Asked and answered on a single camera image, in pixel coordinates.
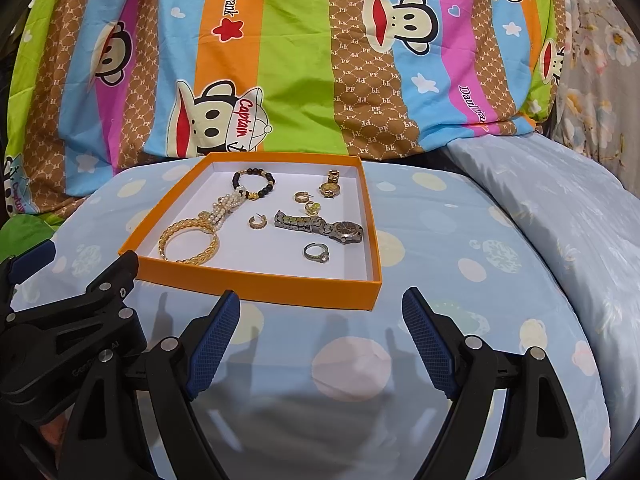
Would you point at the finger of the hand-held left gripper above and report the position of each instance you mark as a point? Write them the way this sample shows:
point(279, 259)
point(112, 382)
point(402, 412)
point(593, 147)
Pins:
point(30, 257)
point(110, 272)

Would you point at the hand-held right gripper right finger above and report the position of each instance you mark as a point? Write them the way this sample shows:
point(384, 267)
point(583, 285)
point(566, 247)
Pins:
point(430, 345)

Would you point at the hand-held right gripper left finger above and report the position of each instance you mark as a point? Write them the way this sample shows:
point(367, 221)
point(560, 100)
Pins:
point(215, 345)

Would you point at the orange shallow cardboard box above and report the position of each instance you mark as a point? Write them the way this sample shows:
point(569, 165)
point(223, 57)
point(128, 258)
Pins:
point(250, 287)

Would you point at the gold braided bangle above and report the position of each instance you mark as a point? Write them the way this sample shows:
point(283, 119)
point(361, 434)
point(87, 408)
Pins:
point(197, 259)

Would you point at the silver wristwatch with dark dial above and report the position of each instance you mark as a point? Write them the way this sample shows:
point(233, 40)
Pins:
point(345, 232)

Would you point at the light blue polka-dot blanket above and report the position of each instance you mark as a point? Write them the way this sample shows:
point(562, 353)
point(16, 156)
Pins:
point(450, 220)

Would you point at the small gold wristwatch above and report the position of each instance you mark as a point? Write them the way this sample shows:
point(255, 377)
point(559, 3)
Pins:
point(329, 190)

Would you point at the pale blue floral quilt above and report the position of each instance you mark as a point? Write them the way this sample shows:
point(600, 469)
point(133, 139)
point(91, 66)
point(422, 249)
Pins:
point(550, 185)

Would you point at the striped cartoon monkey blanket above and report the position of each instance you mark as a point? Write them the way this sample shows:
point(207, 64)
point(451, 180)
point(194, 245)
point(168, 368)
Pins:
point(300, 60)

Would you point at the grey floral cloth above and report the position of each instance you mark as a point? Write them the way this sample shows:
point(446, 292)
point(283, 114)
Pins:
point(600, 60)

